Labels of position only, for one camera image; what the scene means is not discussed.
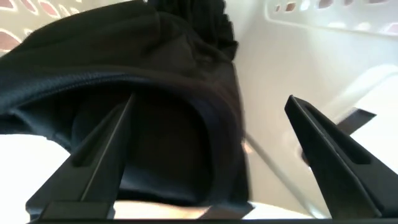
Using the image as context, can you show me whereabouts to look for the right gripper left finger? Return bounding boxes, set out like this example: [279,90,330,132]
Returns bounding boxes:
[26,93,136,219]

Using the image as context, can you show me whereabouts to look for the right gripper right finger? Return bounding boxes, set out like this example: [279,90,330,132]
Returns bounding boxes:
[284,94,398,219]

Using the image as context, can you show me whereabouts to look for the heap of clothes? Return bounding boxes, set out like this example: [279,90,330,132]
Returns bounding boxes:
[0,0,254,210]

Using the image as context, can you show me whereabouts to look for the white laundry basket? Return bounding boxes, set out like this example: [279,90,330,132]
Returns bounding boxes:
[0,0,398,220]

